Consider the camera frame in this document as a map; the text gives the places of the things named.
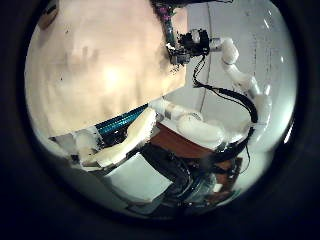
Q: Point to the artificial flower bouquet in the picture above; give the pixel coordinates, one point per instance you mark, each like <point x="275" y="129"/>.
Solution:
<point x="168" y="26"/>

